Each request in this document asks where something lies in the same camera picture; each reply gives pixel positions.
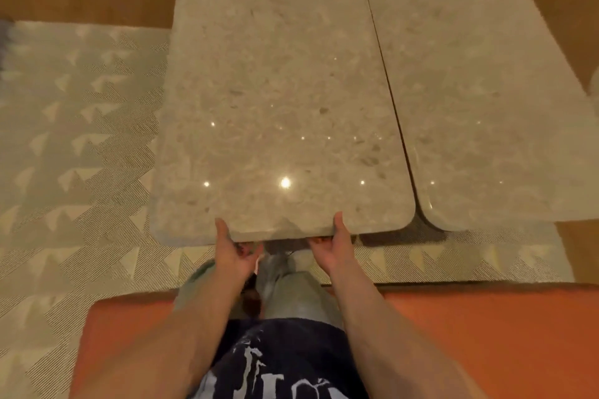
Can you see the person's left hand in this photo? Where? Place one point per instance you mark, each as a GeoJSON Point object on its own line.
{"type": "Point", "coordinates": [234, 265]}

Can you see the person's right hand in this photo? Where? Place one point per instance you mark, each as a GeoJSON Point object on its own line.
{"type": "Point", "coordinates": [337, 256]}

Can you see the person's right thumb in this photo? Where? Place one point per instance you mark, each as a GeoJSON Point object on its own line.
{"type": "Point", "coordinates": [341, 228]}

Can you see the person's left thumb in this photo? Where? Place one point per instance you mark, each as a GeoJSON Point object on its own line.
{"type": "Point", "coordinates": [223, 234]}

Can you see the grey speckled stone table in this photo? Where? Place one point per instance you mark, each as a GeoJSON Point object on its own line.
{"type": "Point", "coordinates": [477, 109]}
{"type": "Point", "coordinates": [280, 99]}

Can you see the person's left forearm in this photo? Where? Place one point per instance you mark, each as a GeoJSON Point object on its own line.
{"type": "Point", "coordinates": [178, 342]}

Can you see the person's right forearm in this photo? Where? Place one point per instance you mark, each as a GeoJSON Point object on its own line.
{"type": "Point", "coordinates": [388, 338]}

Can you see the grey jeans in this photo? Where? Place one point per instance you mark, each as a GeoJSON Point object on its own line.
{"type": "Point", "coordinates": [299, 296]}

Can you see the dark blue printed shirt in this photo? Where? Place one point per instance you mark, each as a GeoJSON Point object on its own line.
{"type": "Point", "coordinates": [290, 359]}

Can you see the beige triangle patterned rug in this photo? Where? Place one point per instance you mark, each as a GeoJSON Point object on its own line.
{"type": "Point", "coordinates": [70, 155]}

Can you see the orange upholstered sofa seat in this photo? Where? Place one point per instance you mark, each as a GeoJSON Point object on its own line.
{"type": "Point", "coordinates": [477, 338]}

